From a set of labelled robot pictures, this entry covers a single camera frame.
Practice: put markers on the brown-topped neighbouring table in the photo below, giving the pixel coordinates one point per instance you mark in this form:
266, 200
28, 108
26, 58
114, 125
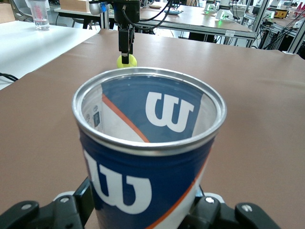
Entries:
202, 23

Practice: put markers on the yellow tennis ball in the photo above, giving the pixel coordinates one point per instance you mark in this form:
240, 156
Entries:
133, 62

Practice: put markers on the light wooden box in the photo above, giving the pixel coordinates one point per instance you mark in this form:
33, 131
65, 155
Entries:
74, 6

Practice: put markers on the grey chair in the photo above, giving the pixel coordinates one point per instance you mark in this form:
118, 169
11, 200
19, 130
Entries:
21, 12

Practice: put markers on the silver aluminium frame profile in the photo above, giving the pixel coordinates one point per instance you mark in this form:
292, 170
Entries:
258, 26
295, 38

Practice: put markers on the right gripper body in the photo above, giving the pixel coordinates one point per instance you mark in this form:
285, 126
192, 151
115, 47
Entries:
131, 12

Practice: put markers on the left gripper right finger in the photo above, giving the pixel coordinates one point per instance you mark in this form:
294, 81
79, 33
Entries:
214, 217

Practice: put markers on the blue plate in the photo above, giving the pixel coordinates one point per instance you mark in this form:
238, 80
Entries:
172, 12

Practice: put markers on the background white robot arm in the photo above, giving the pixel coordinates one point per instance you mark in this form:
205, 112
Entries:
210, 6
225, 14

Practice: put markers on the white table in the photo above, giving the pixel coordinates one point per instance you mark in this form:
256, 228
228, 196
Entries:
35, 47

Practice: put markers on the blue white tennis ball can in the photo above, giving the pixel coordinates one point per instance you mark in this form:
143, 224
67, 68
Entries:
143, 167

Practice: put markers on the yellow black device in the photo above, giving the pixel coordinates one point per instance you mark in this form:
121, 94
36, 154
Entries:
283, 14

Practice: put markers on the clear drinking glass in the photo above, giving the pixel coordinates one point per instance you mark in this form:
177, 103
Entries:
40, 21

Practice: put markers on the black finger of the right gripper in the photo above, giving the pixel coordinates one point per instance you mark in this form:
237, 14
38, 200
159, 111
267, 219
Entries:
132, 43
124, 40

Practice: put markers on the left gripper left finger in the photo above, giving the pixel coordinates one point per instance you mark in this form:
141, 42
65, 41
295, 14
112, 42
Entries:
59, 214

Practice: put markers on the brown table cover sheet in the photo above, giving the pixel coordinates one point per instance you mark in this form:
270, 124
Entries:
250, 119

